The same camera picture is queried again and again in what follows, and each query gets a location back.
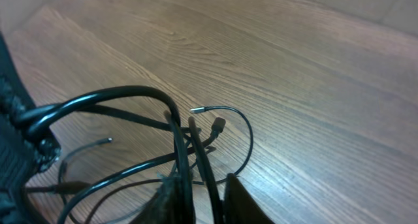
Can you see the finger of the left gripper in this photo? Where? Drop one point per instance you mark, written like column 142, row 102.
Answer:
column 21, row 158

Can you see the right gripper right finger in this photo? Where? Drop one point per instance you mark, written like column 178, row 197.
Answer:
column 239, row 207

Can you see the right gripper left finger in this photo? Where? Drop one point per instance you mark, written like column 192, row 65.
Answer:
column 163, row 207

